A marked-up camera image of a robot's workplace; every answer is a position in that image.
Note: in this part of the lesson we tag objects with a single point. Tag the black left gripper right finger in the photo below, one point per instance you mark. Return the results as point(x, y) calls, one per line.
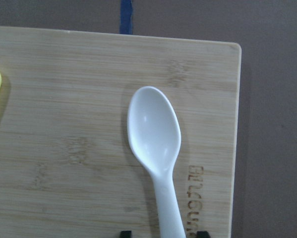
point(202, 234)

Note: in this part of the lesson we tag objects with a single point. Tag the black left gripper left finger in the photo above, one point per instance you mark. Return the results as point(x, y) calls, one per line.
point(126, 234)

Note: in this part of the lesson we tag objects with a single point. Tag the white plastic spoon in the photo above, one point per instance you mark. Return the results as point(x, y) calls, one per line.
point(154, 137)

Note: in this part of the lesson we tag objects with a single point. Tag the bamboo cutting board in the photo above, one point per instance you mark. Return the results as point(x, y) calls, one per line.
point(66, 169)

